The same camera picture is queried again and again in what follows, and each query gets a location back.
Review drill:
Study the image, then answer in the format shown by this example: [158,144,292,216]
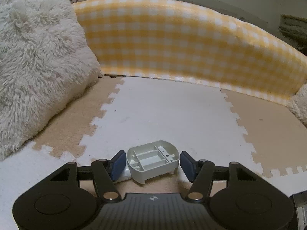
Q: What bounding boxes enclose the right white fluffy pillow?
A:
[287,84,307,126]

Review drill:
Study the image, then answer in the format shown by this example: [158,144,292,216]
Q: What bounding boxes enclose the white fluffy pillow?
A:
[1,0,100,159]
[287,84,307,126]

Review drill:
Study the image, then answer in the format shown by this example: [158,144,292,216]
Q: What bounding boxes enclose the left white fluffy pillow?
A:
[1,0,100,159]

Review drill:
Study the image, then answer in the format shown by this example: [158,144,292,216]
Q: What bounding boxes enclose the yellow gingham bed cover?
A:
[73,0,306,105]

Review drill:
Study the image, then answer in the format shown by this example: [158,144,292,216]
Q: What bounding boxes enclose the folded blankets on shelf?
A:
[279,15,306,53]

